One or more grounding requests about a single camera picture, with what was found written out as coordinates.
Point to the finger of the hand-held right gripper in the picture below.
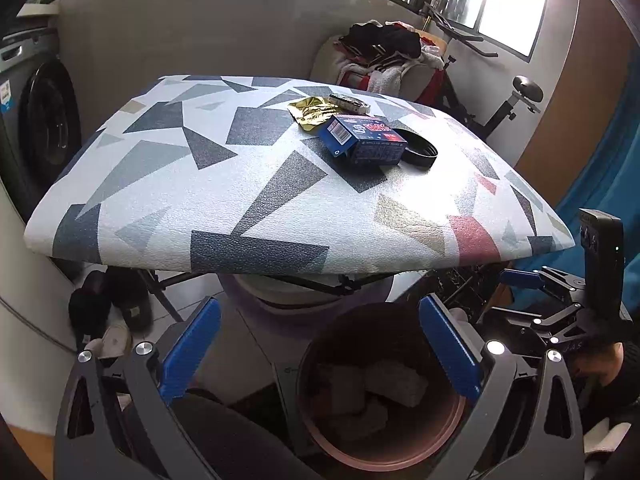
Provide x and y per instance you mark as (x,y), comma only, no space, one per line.
(550,327)
(522,279)

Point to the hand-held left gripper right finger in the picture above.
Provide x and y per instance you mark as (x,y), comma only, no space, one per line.
(450,347)

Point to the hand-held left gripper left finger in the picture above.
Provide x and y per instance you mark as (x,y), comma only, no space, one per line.
(192,350)

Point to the brown trash bin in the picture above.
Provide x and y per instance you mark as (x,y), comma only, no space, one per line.
(350,452)

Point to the person's right forearm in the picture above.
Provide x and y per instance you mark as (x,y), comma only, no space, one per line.
(615,405)

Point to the person's right hand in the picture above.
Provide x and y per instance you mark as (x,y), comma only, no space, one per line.
(600,365)

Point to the black shoe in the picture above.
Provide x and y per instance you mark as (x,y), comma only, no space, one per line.
(90,305)
(131,300)

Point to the white and lavender round tub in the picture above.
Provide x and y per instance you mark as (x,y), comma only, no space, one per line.
(280,292)

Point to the folding table with patterned cover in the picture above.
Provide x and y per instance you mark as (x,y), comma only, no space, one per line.
(200,200)

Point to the wooden door panel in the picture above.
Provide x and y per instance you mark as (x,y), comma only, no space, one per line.
(575,110)

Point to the black round lid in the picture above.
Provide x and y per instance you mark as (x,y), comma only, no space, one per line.
(425,157)

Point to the black exercise bike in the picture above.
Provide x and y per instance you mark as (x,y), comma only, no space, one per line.
(500,110)

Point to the white cabinet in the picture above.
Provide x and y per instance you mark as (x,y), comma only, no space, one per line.
(25,310)

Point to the blue cardboard box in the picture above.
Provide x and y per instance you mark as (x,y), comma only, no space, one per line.
(367,142)

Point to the dark snack bar packet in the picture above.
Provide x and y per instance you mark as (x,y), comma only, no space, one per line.
(350,103)

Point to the gold foil wrapper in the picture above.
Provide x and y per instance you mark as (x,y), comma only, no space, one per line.
(312,112)

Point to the window with metal grille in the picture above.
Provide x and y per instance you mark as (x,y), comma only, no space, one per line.
(505,5)

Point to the grey washing machine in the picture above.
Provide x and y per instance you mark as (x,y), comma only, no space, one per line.
(45,120)

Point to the pile of clothes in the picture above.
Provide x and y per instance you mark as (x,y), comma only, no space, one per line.
(385,42)

